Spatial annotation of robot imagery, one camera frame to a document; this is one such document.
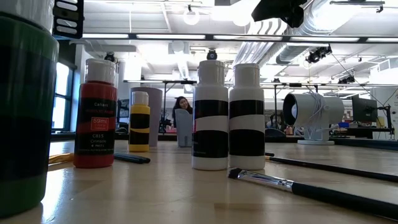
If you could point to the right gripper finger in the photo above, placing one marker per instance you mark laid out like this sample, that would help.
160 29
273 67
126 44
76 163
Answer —
276 9
300 20

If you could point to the long gold-ferrule paintbrush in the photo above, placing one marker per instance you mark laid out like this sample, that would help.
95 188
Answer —
357 173

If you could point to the white black-striped paint bottle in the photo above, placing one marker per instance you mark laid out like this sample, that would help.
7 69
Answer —
246 123
210 123

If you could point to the black chair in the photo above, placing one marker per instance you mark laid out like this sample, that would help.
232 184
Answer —
275 135

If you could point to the green black-striped paint bottle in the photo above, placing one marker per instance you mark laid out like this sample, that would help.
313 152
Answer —
25 93

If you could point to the overhead frame bar with lights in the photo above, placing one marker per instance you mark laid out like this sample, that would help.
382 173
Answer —
132 36

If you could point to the dark-framed window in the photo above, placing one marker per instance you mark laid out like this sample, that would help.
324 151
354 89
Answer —
62 96

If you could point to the wide flat silver-ferrule paintbrush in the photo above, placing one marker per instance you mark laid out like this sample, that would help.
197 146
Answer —
264 180

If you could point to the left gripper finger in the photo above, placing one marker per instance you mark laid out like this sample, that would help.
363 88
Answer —
69 14

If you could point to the small flat black-tip paintbrush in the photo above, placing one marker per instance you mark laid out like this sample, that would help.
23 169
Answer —
133 156

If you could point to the white cylindrical desk fan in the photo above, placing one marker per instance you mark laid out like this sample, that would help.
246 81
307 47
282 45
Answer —
329 109

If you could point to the small black overhead camera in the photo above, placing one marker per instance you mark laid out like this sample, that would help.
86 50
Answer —
212 55
109 57

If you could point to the white cup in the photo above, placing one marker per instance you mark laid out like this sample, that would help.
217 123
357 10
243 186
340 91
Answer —
156 118

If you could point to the black ceiling-mounted device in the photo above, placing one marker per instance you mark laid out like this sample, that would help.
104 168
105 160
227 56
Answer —
346 79
317 54

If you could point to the black computer monitor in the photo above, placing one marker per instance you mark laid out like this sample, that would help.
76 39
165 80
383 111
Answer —
363 109

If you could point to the small yellow black-striped paint bottle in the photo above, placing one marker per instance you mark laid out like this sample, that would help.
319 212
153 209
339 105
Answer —
139 110

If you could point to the red crimson paint bottle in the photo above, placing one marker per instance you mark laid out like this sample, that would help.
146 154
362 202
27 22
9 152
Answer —
96 124

